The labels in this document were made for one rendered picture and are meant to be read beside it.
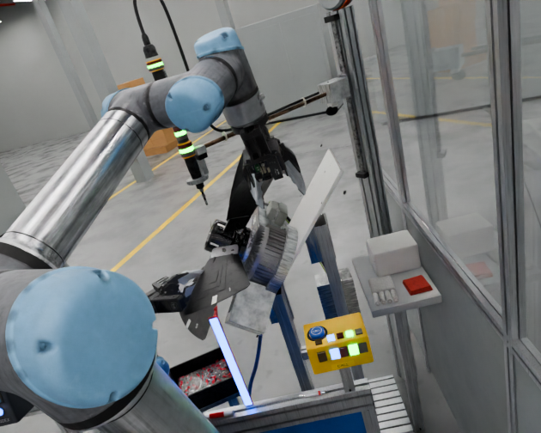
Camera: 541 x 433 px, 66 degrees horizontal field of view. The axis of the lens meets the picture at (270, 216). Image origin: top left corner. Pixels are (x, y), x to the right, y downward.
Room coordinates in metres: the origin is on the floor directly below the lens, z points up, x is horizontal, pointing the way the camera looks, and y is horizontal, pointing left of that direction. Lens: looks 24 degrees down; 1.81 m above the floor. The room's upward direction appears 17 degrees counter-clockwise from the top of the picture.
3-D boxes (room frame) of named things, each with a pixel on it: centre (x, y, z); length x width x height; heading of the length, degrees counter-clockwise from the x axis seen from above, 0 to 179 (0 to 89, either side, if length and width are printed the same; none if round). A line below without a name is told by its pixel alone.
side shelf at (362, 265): (1.30, -0.38, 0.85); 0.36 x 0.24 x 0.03; 174
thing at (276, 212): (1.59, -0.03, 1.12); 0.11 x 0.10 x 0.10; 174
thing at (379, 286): (1.22, -0.31, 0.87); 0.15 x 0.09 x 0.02; 170
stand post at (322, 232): (1.34, -0.16, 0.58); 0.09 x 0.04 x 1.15; 174
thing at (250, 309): (1.19, 0.16, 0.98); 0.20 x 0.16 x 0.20; 84
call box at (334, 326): (0.86, -0.07, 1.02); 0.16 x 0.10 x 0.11; 84
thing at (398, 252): (1.37, -0.41, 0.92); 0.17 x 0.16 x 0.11; 84
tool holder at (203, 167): (1.25, 0.17, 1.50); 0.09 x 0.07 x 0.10; 119
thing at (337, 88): (1.55, -0.37, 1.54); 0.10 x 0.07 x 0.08; 119
